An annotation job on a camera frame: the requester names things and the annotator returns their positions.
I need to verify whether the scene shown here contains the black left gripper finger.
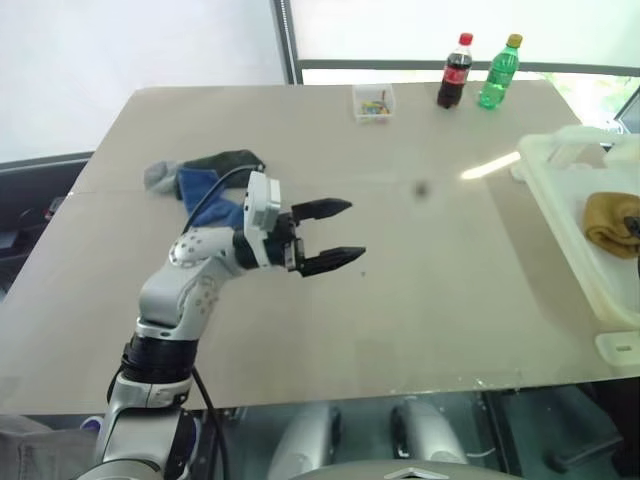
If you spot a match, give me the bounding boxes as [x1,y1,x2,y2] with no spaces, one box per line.
[291,197,354,224]
[300,245,368,279]

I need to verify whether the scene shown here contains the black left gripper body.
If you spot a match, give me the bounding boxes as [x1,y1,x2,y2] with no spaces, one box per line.
[264,211,308,274]

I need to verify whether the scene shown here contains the tan knitted sock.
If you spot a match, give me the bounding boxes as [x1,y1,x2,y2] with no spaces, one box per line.
[582,191,640,260]

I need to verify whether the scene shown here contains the white plastic basket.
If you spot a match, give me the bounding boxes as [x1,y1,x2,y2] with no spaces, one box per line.
[509,124,640,372]

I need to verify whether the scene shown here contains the pile of blue grey clothes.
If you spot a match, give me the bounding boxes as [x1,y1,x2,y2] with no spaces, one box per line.
[181,167,257,235]

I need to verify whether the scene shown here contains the blue sock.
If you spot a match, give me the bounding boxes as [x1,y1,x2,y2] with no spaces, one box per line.
[176,166,250,230]

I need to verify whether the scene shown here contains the dark green sock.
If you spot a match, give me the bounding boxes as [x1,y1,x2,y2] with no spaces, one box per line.
[183,148,267,177]

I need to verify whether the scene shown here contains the grey sock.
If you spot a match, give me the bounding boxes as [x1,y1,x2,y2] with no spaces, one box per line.
[143,159,182,195]

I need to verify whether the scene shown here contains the clear plastic box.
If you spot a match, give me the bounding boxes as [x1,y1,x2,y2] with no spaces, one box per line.
[351,83,399,124]

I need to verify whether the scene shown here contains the colourful small clips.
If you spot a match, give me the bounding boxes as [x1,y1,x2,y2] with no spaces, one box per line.
[357,89,392,121]

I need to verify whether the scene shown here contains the silver rounded robot leg shell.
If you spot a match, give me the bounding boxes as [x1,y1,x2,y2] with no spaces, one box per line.
[266,403,343,480]
[390,398,470,480]

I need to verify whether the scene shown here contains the cola bottle red cap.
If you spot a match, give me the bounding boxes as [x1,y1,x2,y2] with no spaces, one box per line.
[436,32,475,110]

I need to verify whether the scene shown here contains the green bottle yellow cap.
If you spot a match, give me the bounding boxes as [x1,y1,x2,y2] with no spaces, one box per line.
[477,33,525,112]

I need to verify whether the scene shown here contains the black table leg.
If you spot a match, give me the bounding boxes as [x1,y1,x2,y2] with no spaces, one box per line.
[478,389,524,480]

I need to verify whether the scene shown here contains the dark furniture beside table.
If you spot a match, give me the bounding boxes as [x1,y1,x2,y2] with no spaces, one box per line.
[0,151,97,294]

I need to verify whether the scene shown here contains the grey cloth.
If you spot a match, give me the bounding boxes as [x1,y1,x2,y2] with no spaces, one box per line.
[0,413,104,480]

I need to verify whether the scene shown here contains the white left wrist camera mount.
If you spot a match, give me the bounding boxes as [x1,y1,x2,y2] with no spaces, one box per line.
[242,170,283,269]

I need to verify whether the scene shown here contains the dark window frame rail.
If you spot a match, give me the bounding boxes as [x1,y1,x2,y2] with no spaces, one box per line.
[299,58,640,77]

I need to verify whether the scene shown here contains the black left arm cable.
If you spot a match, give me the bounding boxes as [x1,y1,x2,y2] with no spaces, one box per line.
[191,367,227,480]

